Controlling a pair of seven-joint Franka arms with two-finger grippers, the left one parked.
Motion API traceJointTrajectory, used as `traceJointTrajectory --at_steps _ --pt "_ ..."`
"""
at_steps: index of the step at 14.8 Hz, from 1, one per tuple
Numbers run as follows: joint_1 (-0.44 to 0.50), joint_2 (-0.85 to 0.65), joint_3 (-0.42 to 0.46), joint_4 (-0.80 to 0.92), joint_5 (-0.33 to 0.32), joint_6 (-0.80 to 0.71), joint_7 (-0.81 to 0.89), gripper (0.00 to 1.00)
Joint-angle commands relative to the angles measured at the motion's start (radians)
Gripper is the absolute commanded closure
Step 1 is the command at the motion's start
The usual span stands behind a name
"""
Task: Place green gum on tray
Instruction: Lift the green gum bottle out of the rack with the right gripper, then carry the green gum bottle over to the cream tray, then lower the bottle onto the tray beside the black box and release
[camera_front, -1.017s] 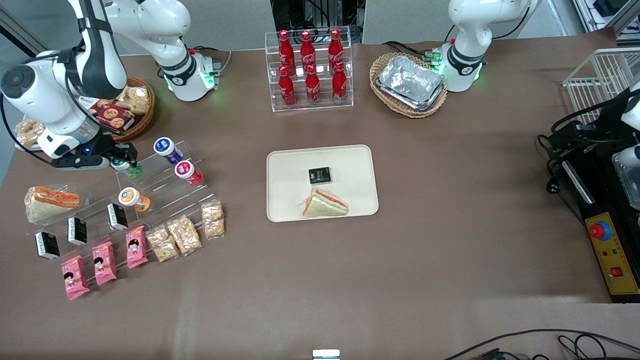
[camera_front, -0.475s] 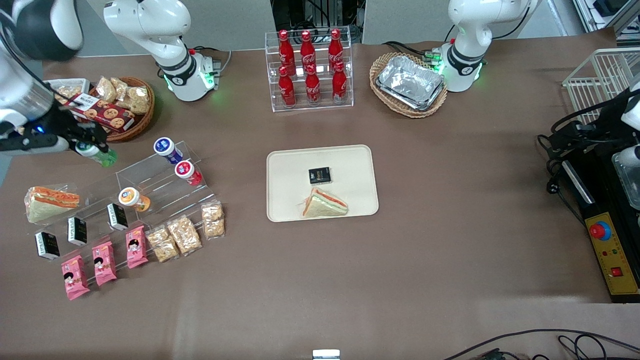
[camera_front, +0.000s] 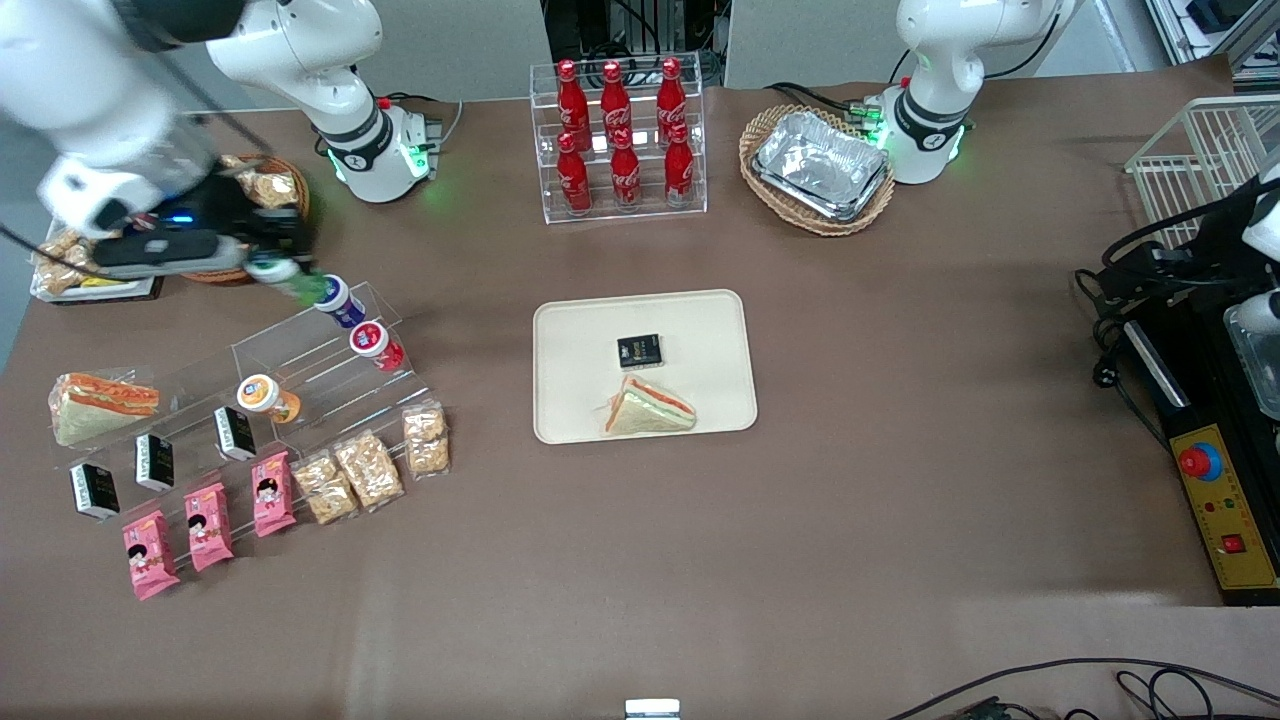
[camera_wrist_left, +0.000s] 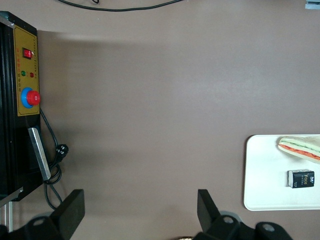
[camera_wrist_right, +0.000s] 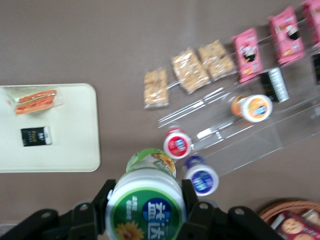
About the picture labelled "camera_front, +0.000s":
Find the black and white box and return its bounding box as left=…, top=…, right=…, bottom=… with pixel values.
left=134, top=433, right=176, bottom=492
left=69, top=463, right=121, bottom=521
left=213, top=406, right=257, bottom=463

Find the wicker basket with snacks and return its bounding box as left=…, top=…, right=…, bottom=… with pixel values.
left=180, top=153, right=312, bottom=287

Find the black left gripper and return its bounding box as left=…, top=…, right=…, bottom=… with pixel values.
left=1103, top=235, right=1241, bottom=304

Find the yellow emergency stop box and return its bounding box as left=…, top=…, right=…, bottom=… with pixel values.
left=1169, top=423, right=1280, bottom=594

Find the aluminium foil tray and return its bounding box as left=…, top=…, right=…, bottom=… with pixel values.
left=751, top=110, right=892, bottom=224

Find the clear acrylic step display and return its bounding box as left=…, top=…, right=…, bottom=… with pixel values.
left=48, top=282, right=433, bottom=526

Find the red cola bottle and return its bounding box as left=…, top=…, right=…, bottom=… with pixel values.
left=556, top=132, right=593, bottom=215
left=599, top=61, right=633, bottom=139
left=663, top=122, right=697, bottom=207
left=556, top=60, right=591, bottom=141
left=609, top=128, right=643, bottom=210
left=655, top=57, right=689, bottom=136

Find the white wire basket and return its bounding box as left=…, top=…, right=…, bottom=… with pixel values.
left=1125, top=95, right=1280, bottom=251

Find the pink snack packet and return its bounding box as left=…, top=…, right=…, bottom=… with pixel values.
left=251, top=451, right=297, bottom=539
left=183, top=482, right=235, bottom=573
left=121, top=510, right=182, bottom=602

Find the black arm base cable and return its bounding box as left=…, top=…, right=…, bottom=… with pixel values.
left=765, top=80, right=883, bottom=129

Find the blue gum bottle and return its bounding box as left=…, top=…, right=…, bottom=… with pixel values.
left=312, top=274, right=368, bottom=330

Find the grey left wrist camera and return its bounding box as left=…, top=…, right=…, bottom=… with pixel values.
left=1225, top=290, right=1280, bottom=337

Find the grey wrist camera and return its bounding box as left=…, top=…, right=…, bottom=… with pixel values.
left=93, top=230, right=249, bottom=283
left=1225, top=290, right=1280, bottom=337

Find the metal shelf frame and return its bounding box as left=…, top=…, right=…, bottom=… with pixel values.
left=1145, top=0, right=1280, bottom=83

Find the black equipment base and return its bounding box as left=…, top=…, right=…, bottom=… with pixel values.
left=1118, top=300, right=1280, bottom=608

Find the red emergency stop button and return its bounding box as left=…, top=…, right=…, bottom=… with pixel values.
left=1177, top=442, right=1224, bottom=482

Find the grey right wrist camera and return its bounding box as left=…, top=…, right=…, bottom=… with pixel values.
left=93, top=230, right=249, bottom=283

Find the black cable with plug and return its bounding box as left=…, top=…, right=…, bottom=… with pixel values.
left=1073, top=265, right=1173, bottom=453

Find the orange gum bottle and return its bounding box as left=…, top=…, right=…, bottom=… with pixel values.
left=236, top=373, right=302, bottom=425

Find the green gum bottle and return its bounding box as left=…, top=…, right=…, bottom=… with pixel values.
left=246, top=258, right=330, bottom=307

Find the clear plastic container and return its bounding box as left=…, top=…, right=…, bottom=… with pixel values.
left=1224, top=302, right=1280, bottom=421

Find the red gum bottle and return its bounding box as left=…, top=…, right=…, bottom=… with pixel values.
left=348, top=319, right=407, bottom=373

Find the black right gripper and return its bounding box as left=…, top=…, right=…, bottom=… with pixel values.
left=150, top=185, right=317, bottom=283

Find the grey arm base cable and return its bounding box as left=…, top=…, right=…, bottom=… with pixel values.
left=385, top=92, right=467, bottom=153

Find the wrapped triangle sandwich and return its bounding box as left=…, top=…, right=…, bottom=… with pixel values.
left=48, top=372, right=161, bottom=448
left=603, top=376, right=698, bottom=437

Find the clear acrylic bottle rack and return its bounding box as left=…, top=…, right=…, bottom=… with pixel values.
left=529, top=52, right=709, bottom=226

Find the white rectangular snack container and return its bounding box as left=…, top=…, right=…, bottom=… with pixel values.
left=28, top=230, right=167, bottom=305

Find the long black cable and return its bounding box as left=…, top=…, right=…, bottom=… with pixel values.
left=885, top=657, right=1280, bottom=720

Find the beige plastic tray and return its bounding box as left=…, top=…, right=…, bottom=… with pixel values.
left=533, top=289, right=759, bottom=445

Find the wicker basket with foil trays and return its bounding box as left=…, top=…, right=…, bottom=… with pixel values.
left=739, top=104, right=897, bottom=238

